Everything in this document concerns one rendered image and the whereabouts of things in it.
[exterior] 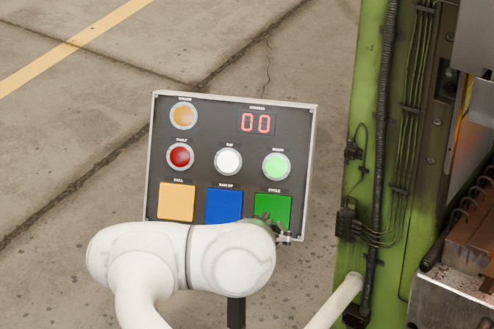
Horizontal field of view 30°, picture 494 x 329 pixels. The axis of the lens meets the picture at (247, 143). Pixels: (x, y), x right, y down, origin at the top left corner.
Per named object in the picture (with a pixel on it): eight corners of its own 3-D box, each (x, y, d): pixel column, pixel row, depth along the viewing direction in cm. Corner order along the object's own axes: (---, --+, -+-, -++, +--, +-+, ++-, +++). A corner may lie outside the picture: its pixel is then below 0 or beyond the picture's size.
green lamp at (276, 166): (281, 183, 187) (282, 165, 184) (262, 175, 189) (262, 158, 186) (290, 175, 189) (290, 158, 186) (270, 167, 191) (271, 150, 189)
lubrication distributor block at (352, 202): (354, 255, 219) (359, 211, 211) (331, 245, 222) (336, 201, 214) (362, 247, 222) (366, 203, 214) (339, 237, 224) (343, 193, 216)
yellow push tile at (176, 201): (191, 222, 190) (194, 186, 190) (156, 218, 191) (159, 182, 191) (193, 221, 192) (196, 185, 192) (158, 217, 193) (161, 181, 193)
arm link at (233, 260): (278, 218, 149) (198, 217, 150) (269, 236, 133) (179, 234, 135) (278, 283, 150) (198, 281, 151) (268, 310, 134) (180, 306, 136)
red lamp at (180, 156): (184, 172, 189) (184, 156, 187) (167, 164, 191) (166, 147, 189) (194, 164, 191) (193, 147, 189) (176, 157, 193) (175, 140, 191)
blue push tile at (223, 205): (240, 228, 189) (243, 191, 188) (203, 224, 190) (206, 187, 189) (241, 226, 191) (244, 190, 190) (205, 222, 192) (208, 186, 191)
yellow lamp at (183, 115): (188, 131, 188) (187, 114, 186) (170, 124, 190) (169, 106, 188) (197, 124, 190) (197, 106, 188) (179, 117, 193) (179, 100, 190)
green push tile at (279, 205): (288, 233, 188) (292, 196, 187) (252, 228, 188) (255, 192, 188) (289, 231, 190) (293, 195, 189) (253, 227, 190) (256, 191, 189)
